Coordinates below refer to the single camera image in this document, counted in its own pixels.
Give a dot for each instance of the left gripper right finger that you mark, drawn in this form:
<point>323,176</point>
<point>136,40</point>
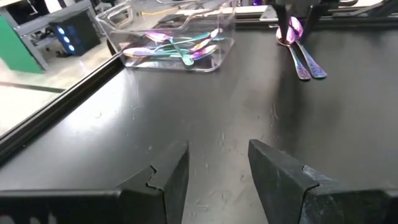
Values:
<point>342,208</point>

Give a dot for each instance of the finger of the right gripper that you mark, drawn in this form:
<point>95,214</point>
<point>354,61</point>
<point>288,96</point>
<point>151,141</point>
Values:
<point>283,21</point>
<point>312,18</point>

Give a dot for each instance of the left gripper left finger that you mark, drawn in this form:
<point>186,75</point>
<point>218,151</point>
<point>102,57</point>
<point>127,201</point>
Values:
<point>93,208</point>

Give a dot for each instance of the clear plastic bin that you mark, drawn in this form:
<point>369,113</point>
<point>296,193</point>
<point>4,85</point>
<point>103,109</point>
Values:
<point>140,63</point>

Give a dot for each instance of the black table clamp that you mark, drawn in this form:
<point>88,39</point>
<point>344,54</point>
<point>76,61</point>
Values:
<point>111,48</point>

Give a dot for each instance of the green panel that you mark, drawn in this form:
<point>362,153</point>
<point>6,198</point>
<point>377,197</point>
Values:
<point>15,49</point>

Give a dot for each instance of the black box blue lights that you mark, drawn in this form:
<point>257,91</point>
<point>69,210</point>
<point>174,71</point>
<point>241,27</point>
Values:
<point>84,31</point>

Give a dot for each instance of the grey metal desk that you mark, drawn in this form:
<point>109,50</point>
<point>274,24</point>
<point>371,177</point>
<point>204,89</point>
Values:
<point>56,17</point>

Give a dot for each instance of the black table end rail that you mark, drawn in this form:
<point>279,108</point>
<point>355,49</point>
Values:
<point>357,23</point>

